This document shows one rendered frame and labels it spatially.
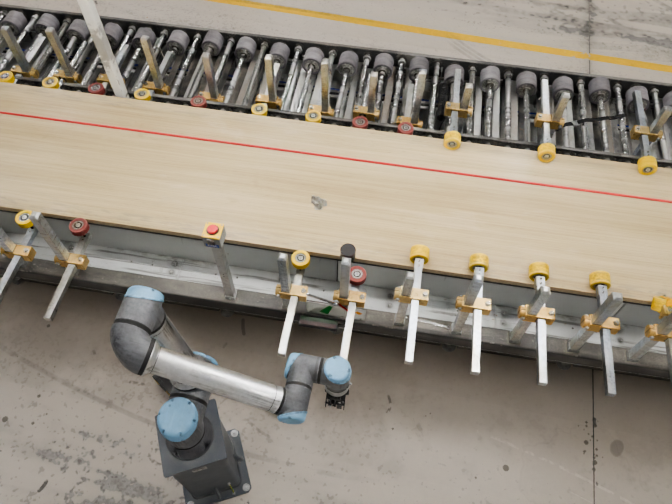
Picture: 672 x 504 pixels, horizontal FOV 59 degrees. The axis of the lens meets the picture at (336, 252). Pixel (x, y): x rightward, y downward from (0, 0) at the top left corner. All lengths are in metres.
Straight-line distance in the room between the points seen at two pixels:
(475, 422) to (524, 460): 0.29
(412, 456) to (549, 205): 1.40
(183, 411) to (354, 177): 1.29
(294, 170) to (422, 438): 1.50
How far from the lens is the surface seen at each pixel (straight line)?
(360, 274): 2.49
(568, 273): 2.69
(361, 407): 3.21
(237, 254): 2.77
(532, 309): 2.42
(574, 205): 2.92
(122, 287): 2.85
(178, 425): 2.34
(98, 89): 3.39
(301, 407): 1.97
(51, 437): 3.45
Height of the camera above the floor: 3.05
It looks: 58 degrees down
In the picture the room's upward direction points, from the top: 2 degrees clockwise
